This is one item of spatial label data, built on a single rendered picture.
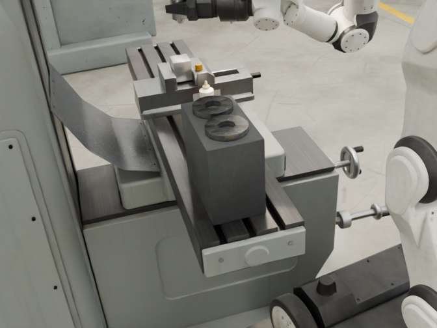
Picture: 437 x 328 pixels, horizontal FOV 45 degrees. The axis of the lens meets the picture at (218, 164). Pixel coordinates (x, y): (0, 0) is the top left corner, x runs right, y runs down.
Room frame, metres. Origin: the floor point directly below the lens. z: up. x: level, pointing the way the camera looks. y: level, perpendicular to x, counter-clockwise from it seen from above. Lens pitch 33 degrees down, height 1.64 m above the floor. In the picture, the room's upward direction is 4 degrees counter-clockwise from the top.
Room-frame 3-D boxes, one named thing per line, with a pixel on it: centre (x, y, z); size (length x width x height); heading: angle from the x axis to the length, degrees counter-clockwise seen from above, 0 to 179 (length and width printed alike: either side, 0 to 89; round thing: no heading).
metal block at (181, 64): (1.47, 0.09, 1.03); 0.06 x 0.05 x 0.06; 13
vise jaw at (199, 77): (1.48, 0.03, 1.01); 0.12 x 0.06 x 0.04; 13
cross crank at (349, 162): (1.51, -0.42, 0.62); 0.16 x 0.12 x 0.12; 103
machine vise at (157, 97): (1.48, 0.06, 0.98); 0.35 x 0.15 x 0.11; 103
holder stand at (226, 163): (0.99, -0.01, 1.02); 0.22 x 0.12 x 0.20; 14
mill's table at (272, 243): (1.42, 0.08, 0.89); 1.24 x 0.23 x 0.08; 13
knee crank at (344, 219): (1.38, -0.48, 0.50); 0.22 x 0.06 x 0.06; 103
